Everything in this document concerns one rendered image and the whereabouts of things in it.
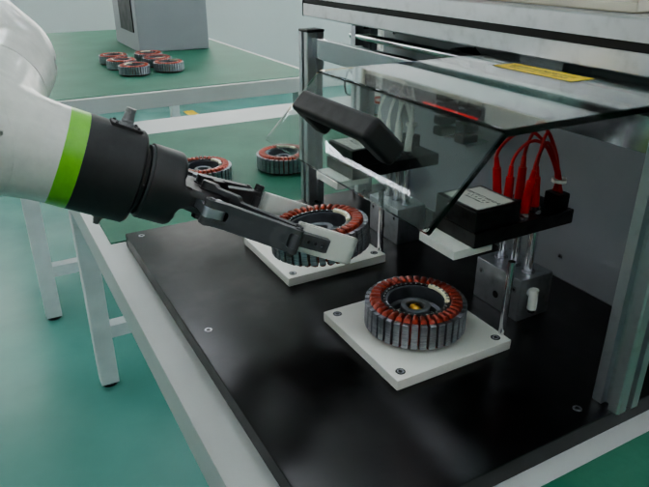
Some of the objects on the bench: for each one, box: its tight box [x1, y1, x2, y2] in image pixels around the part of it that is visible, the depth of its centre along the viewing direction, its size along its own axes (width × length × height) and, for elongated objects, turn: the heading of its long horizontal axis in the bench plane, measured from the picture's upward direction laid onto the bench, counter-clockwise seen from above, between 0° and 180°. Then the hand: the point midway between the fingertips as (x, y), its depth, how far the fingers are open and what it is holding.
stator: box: [364, 275, 467, 350], centre depth 70 cm, size 11×11×4 cm
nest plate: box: [244, 238, 385, 287], centre depth 90 cm, size 15×15×1 cm
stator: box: [187, 156, 233, 181], centre depth 124 cm, size 11×11×4 cm
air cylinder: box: [473, 248, 552, 322], centre depth 77 cm, size 5×8×6 cm
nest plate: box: [324, 301, 511, 390], centre depth 71 cm, size 15×15×1 cm
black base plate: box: [126, 190, 649, 487], centre depth 82 cm, size 47×64×2 cm
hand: (316, 229), depth 71 cm, fingers closed on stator, 11 cm apart
